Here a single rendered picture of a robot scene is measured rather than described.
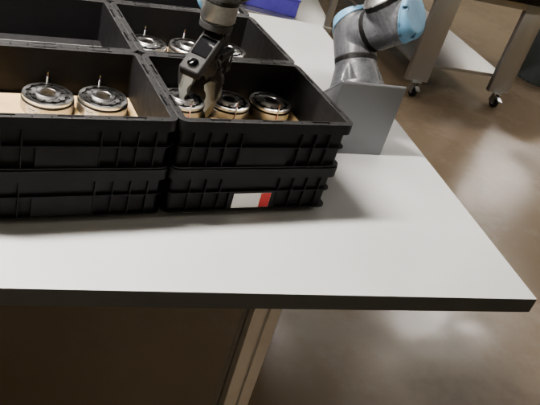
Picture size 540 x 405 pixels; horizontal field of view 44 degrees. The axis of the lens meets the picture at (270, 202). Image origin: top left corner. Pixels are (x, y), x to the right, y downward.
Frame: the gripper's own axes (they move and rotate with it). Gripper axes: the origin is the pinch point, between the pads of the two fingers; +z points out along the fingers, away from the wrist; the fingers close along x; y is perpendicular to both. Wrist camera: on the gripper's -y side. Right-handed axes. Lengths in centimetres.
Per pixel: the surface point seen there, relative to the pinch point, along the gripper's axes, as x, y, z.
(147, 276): -13.7, -39.0, 15.1
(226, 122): -13.2, -15.1, -7.9
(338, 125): -31.4, 3.6, -7.9
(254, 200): -20.9, -6.6, 11.5
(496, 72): -70, 327, 61
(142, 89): 8.5, -9.1, -4.2
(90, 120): 5.0, -33.9, -7.7
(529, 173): -107, 247, 85
